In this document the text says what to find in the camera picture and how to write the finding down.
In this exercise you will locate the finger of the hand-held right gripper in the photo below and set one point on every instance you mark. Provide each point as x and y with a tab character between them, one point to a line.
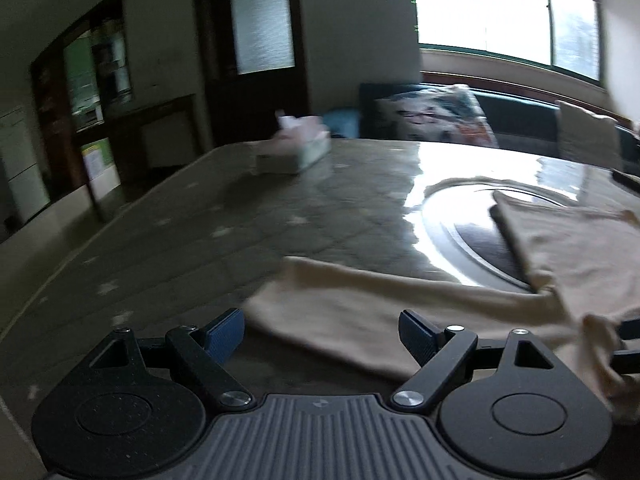
631	327
627	362

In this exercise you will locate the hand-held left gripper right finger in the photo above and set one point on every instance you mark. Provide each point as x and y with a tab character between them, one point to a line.
419	335

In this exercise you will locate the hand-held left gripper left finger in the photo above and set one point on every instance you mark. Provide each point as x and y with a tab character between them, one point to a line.
224	335

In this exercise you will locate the cream garment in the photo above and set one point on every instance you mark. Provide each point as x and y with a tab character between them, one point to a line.
380	320

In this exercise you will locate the black round cooktop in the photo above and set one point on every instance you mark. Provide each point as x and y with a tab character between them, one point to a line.
475	242

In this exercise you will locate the black remote control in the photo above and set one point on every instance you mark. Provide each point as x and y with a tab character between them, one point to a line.
626	178

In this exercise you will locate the plain white pillow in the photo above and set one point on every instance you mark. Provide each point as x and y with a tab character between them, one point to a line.
587	140

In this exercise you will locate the tissue box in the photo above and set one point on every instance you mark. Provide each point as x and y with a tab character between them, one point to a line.
295	152

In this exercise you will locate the dark wooden cabinet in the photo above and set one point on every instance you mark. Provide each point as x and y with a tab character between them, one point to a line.
160	135

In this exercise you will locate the butterfly print pillow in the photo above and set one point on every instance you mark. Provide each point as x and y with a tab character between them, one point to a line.
430	117

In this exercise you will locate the teal sofa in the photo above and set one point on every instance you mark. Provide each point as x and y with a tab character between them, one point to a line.
520	120

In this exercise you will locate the white refrigerator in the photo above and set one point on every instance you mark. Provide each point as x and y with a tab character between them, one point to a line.
20	165

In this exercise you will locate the dark door with frosted glass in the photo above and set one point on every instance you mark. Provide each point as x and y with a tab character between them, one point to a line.
260	20

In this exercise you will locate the green framed window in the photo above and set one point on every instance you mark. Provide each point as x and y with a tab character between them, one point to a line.
505	10

